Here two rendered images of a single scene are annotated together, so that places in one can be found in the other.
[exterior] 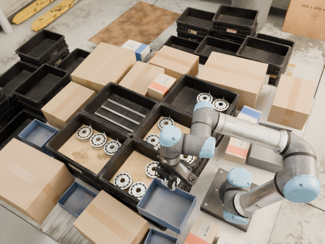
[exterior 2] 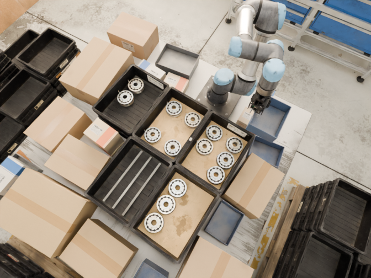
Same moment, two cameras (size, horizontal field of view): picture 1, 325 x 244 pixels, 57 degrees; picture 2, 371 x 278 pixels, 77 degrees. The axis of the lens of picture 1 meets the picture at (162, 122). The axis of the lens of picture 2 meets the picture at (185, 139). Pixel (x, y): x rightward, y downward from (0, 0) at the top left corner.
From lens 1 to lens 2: 1.11 m
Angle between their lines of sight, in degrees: 45
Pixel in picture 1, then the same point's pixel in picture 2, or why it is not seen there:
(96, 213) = (248, 196)
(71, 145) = (168, 238)
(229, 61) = (80, 66)
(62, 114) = (120, 257)
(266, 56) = (49, 52)
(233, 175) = (223, 78)
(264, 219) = not seen: hidden behind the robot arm
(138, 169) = (200, 162)
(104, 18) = not seen: outside the picture
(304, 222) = not seen: hidden behind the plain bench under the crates
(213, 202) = (224, 108)
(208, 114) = (248, 39)
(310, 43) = (20, 26)
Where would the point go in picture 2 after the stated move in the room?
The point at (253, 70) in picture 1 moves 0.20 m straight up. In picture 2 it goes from (99, 49) to (88, 25)
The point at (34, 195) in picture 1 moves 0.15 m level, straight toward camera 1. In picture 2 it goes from (237, 263) to (255, 239)
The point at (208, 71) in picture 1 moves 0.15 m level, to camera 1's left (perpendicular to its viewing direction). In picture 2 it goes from (90, 87) to (88, 108)
